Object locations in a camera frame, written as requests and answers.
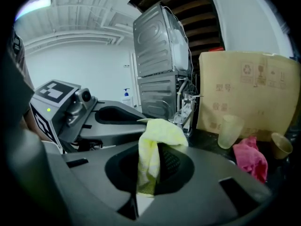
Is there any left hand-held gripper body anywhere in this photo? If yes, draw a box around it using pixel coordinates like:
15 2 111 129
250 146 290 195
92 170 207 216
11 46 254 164
29 79 99 151

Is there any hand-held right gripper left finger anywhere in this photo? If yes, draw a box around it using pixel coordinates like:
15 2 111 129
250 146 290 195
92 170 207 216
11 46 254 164
58 140 142 226

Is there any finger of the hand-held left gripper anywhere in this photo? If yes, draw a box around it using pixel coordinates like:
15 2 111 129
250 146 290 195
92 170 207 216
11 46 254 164
79 123 147 148
95 99 148 125

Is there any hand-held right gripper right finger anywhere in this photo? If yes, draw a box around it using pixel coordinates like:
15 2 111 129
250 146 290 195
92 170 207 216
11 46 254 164
140 142 281 226

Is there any yellow cloth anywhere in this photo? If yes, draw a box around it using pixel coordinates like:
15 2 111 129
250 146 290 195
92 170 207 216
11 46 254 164
136 118 190 195

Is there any translucent plastic cup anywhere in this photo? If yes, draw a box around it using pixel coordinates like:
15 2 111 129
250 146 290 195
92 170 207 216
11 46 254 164
217 114 246 150

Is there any small tan bowl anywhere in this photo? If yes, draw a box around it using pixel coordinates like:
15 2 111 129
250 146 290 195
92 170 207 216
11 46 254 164
270 132 294 161

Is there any person's left forearm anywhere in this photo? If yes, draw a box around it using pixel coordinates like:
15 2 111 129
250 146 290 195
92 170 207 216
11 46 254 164
22 107 51 142

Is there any white pump lotion bottle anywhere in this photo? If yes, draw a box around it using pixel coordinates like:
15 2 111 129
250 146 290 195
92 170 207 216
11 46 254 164
121 88 135 108

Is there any white door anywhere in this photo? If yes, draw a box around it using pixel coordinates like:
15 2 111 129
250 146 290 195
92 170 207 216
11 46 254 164
128 50 139 108

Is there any gray appliance with ribbed panel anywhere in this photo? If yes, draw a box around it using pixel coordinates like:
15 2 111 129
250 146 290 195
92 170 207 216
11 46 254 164
137 74 197 125

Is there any black marble kitchen counter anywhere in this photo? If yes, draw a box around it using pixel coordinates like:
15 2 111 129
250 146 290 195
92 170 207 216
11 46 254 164
188 128 297 193

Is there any pink rag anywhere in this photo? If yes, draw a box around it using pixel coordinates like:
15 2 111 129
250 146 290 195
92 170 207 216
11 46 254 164
232 136 269 185

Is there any gray appliance with oval embossing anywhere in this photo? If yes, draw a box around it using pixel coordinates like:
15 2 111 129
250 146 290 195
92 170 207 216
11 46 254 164
132 3 193 78

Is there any long ceiling light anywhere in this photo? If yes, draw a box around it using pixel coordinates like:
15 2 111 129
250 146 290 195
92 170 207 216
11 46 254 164
14 0 53 21

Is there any cardboard box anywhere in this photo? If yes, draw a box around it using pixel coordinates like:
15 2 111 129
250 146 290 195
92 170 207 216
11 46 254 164
196 50 301 142

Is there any white drain hose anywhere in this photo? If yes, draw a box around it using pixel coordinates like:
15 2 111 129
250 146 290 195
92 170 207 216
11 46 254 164
177 78 189 113

